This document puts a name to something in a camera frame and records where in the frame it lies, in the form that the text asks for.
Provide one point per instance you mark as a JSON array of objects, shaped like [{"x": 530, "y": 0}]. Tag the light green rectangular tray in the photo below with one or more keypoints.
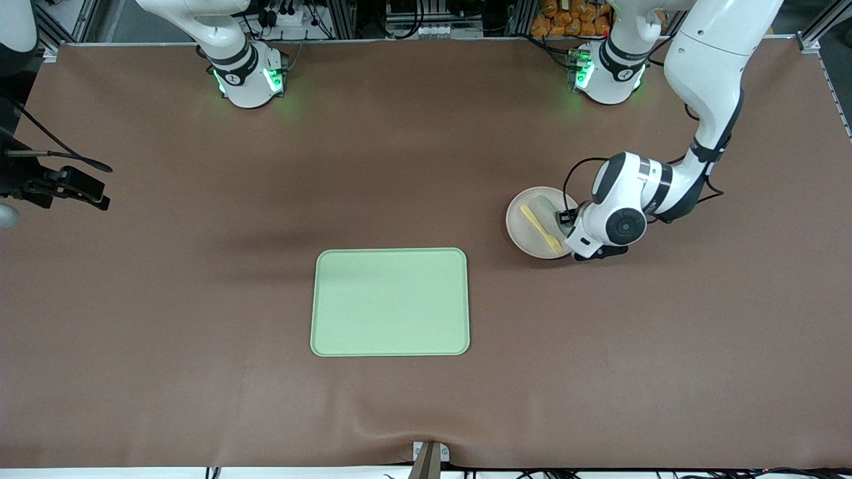
[{"x": 389, "y": 303}]

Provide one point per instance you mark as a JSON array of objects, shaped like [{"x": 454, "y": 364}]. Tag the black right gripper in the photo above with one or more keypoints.
[{"x": 26, "y": 183}]

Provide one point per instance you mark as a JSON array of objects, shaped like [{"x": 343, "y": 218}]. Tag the grey metal clamp bracket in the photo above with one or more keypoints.
[{"x": 419, "y": 452}]

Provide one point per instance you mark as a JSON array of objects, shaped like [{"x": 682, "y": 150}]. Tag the white power strip with plugs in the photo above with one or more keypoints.
[{"x": 286, "y": 14}]

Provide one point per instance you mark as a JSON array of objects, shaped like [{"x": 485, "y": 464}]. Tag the yellow plastic fork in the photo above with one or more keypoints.
[{"x": 536, "y": 223}]

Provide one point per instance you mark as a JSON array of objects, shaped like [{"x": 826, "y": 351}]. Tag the beige round plate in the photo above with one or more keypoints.
[{"x": 522, "y": 236}]

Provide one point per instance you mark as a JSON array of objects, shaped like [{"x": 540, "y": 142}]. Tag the aluminium frame corner post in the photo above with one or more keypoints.
[
  {"x": 52, "y": 52},
  {"x": 809, "y": 41}
]

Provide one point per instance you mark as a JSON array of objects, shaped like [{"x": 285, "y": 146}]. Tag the long white socket strip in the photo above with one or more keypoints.
[{"x": 432, "y": 30}]

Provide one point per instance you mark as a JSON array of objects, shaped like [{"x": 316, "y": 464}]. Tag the orange packaged snacks pile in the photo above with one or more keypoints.
[{"x": 572, "y": 20}]

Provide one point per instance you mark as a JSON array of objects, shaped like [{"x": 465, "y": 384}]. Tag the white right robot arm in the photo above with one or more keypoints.
[{"x": 246, "y": 80}]

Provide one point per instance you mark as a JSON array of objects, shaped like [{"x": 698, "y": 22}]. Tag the pale green spoon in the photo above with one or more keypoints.
[{"x": 551, "y": 206}]

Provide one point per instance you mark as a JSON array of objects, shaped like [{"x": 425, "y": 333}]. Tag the brown table mat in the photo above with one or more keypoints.
[{"x": 200, "y": 266}]

